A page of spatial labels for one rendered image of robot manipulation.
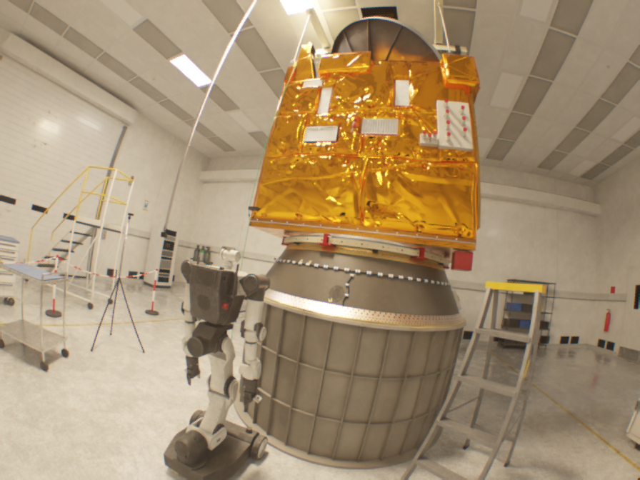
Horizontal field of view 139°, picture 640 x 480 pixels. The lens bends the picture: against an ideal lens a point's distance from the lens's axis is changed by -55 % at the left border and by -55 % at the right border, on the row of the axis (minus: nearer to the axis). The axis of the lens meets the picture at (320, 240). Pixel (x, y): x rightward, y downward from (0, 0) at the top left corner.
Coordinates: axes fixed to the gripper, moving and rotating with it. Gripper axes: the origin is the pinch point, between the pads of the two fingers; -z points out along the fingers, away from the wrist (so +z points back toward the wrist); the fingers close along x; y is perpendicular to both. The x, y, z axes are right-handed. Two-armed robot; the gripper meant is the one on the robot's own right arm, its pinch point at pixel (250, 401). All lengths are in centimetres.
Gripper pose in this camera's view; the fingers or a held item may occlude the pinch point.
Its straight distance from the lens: 174.4
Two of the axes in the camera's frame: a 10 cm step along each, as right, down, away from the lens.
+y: -9.7, -1.2, 2.3
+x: 2.3, -0.5, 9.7
